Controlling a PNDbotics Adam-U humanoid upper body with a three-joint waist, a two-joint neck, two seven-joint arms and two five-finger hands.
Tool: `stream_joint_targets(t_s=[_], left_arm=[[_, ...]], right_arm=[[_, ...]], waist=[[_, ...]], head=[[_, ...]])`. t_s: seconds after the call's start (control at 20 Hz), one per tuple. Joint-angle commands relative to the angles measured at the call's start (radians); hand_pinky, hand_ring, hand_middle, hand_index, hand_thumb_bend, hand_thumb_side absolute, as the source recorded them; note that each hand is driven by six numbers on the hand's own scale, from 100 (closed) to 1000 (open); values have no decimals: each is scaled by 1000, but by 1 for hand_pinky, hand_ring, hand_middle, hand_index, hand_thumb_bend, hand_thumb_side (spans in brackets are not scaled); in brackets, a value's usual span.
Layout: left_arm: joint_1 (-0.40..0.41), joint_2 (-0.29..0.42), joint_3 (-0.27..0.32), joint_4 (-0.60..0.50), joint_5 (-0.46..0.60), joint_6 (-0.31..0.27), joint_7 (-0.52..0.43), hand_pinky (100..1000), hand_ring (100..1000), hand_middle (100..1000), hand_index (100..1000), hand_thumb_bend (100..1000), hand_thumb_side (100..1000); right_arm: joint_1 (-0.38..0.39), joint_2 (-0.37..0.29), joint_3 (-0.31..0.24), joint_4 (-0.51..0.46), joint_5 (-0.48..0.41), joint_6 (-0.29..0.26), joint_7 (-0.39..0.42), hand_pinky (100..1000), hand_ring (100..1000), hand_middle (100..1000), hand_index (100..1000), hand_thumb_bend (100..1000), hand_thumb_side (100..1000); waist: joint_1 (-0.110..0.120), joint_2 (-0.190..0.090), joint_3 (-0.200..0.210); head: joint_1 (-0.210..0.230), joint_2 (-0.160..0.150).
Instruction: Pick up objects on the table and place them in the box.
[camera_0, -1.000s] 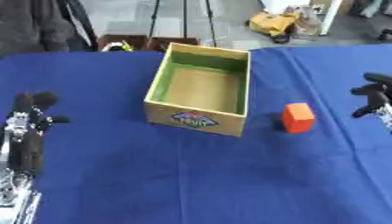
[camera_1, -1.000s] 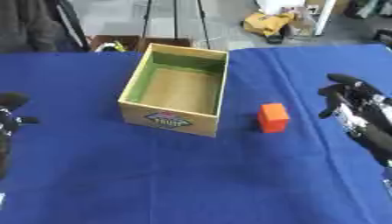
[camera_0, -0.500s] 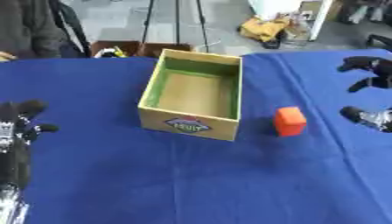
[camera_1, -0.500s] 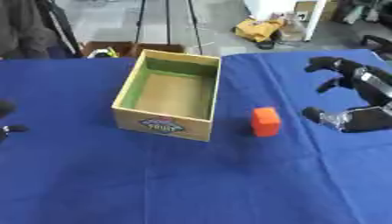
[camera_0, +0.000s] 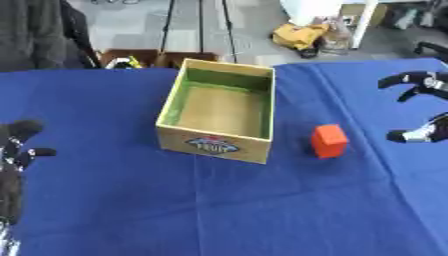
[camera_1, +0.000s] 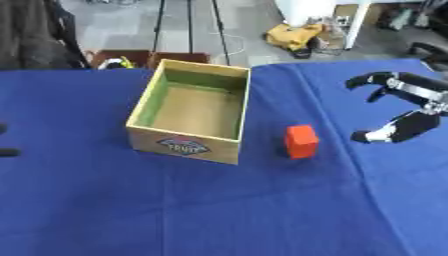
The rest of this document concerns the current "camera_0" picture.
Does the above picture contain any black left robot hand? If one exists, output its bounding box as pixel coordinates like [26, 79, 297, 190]
[0, 119, 60, 226]

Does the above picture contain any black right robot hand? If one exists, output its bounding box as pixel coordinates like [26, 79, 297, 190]
[376, 70, 448, 144]

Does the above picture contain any brown cardboard box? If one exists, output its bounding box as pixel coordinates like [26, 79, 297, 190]
[98, 48, 221, 70]

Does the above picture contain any tan cardboard box green inside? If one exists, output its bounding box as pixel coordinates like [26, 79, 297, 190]
[154, 58, 277, 165]

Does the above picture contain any white table leg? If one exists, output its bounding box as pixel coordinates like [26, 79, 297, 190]
[348, 0, 382, 50]

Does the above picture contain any orange rectangular block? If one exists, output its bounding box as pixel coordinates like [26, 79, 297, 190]
[309, 124, 350, 160]

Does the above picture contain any yellow bag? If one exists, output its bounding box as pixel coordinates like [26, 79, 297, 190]
[269, 22, 333, 60]

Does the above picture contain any person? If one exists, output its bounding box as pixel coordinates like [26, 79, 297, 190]
[0, 0, 102, 73]

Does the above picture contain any black tripod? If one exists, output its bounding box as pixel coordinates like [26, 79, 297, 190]
[157, 0, 240, 64]

